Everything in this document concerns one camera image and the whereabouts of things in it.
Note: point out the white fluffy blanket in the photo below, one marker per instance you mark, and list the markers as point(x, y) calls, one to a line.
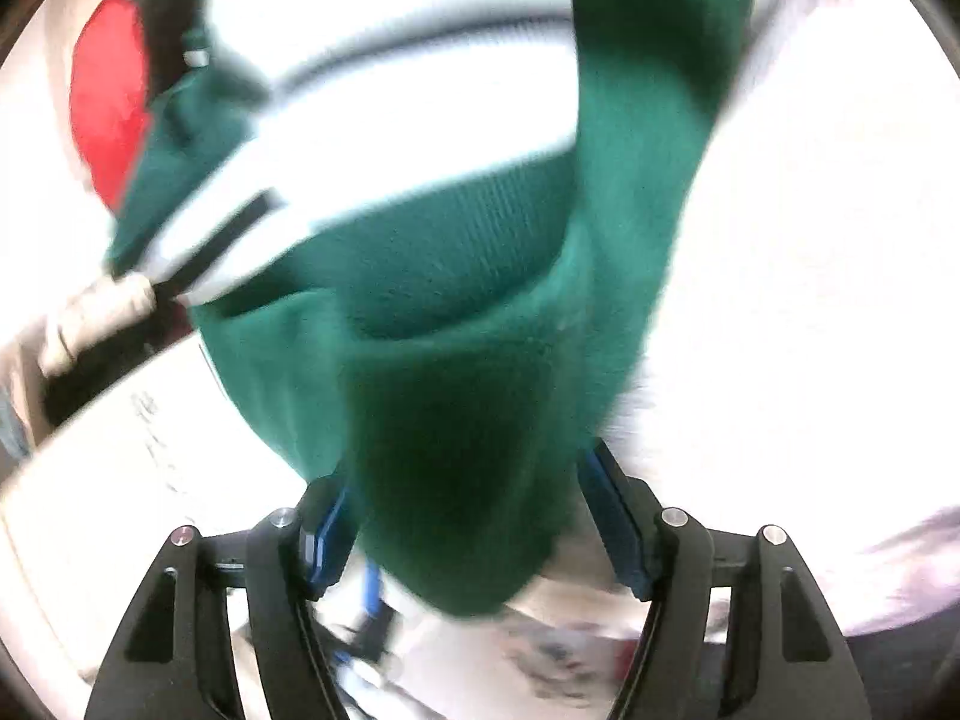
point(787, 277)

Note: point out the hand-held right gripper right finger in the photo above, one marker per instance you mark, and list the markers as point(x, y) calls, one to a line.
point(615, 525)

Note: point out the green and cream varsity jacket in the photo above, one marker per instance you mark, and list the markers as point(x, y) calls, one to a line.
point(450, 277)

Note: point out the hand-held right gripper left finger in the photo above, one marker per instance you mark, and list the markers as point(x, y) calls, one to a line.
point(324, 540)

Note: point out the red duvet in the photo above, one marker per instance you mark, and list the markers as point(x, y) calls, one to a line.
point(105, 105)

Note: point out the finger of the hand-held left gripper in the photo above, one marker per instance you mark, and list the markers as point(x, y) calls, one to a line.
point(373, 592)

